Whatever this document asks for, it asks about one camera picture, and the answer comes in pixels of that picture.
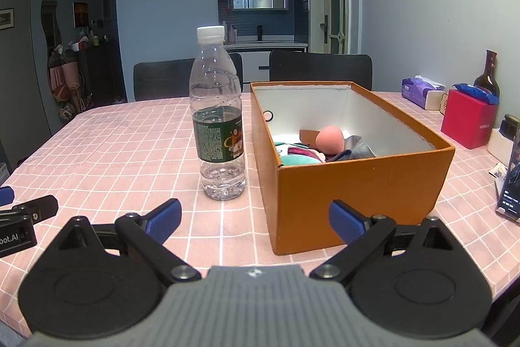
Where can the wavy wall mirror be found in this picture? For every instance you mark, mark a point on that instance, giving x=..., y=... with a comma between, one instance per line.
x=50, y=26

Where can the brown glass bottle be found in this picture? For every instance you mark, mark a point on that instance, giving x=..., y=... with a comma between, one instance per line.
x=486, y=82

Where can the navy cloth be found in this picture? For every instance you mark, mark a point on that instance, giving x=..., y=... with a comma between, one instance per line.
x=341, y=156

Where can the white vanity cabinet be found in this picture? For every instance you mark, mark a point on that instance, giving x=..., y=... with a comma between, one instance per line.
x=256, y=58

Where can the teal plush toy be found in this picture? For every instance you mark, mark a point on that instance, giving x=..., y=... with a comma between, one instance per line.
x=296, y=160

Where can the orange cardboard box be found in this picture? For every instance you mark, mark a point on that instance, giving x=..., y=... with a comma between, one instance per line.
x=357, y=200

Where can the black jar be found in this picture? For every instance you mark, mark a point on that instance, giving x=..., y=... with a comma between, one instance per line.
x=510, y=127

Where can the black faucet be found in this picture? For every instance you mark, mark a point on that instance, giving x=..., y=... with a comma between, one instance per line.
x=260, y=33

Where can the pink makeup sponge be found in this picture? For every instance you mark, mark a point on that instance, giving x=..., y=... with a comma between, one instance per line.
x=330, y=139

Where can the blue packet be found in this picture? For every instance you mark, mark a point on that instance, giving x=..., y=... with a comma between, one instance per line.
x=477, y=91

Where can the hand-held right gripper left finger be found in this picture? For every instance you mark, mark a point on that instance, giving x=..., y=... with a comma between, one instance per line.
x=164, y=221

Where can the pink checked tablecloth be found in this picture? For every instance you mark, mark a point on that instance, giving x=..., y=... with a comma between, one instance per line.
x=122, y=152

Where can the pink bottle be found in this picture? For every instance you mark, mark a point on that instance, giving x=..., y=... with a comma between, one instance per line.
x=231, y=32

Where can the small white box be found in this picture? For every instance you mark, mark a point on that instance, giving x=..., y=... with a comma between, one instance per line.
x=497, y=148

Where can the purple tissue box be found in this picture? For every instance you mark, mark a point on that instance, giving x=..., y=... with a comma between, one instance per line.
x=414, y=93

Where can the hanging bags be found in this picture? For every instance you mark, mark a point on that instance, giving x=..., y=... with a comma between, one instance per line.
x=63, y=87

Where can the clear plastic water bottle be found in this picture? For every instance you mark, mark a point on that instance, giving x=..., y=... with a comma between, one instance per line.
x=217, y=143

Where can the red box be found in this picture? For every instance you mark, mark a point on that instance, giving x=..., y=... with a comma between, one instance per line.
x=467, y=119

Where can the black chair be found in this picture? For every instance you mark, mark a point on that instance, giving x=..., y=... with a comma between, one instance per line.
x=321, y=66
x=162, y=80

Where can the dark cabinet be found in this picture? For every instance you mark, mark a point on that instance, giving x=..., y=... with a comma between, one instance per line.
x=101, y=74

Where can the grey wall frame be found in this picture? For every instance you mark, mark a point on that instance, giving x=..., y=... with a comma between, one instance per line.
x=6, y=18

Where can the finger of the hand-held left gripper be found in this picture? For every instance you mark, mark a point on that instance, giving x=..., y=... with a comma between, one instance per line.
x=38, y=206
x=5, y=195

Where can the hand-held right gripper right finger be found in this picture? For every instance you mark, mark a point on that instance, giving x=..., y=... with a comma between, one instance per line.
x=345, y=223

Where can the small dark framed picture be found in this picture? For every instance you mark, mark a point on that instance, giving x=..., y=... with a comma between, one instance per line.
x=80, y=14

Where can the grey egg-shaped sponge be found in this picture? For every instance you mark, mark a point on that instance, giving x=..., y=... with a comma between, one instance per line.
x=359, y=148

